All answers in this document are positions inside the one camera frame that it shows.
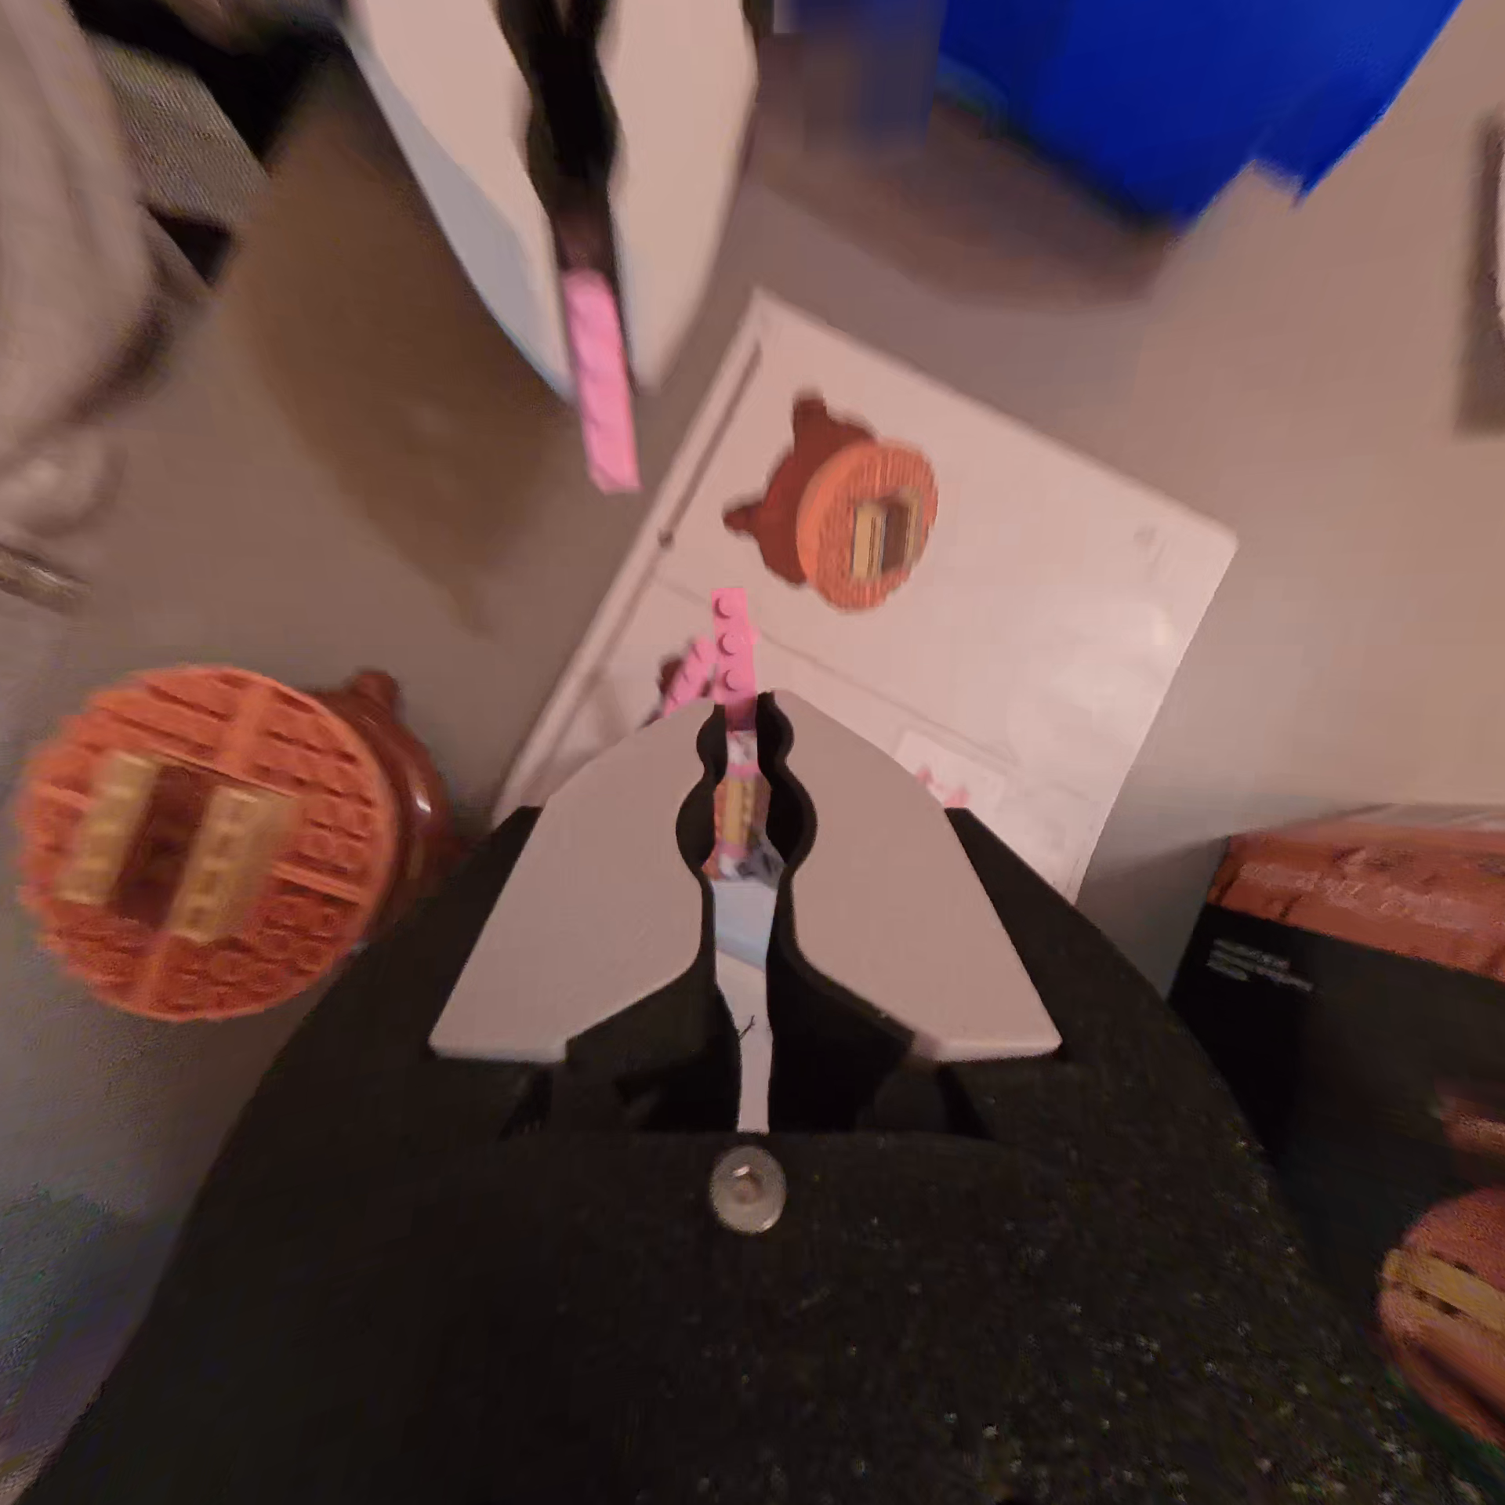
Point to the dark building set box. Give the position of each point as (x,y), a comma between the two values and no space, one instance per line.
(1319,1060)

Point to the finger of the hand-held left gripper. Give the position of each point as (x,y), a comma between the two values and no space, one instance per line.
(460,119)
(684,142)

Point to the round orange lego pot build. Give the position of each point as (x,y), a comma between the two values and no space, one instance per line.
(236,707)

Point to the grey desk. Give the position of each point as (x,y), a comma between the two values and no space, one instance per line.
(400,472)

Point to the pink brick plate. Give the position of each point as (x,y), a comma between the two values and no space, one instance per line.
(684,688)
(734,648)
(603,389)

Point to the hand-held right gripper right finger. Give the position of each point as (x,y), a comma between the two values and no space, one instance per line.
(931,943)

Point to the blue plastic bin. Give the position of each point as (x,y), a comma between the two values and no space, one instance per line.
(1176,96)

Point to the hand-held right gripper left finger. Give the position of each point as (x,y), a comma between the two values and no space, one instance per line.
(566,943)

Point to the tan brick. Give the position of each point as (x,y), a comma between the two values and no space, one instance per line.
(232,868)
(107,829)

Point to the open building instruction booklet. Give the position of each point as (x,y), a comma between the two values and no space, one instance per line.
(1035,636)

